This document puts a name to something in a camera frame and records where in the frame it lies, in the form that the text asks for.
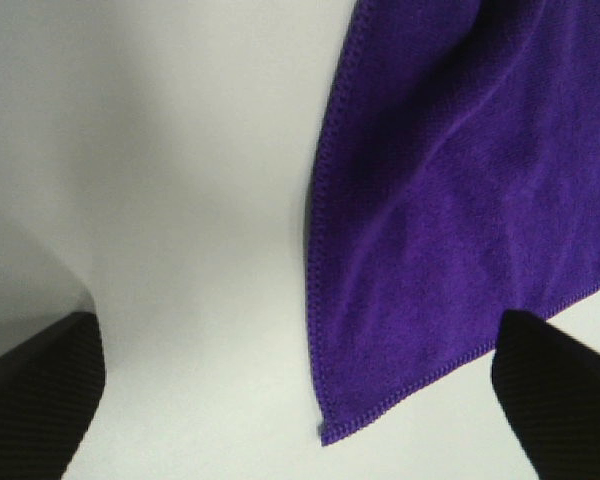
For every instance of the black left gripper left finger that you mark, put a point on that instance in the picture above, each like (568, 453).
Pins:
(50, 388)

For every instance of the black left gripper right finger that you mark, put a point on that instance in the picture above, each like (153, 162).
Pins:
(548, 385)

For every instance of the purple towel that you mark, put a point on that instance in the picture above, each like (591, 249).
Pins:
(457, 176)

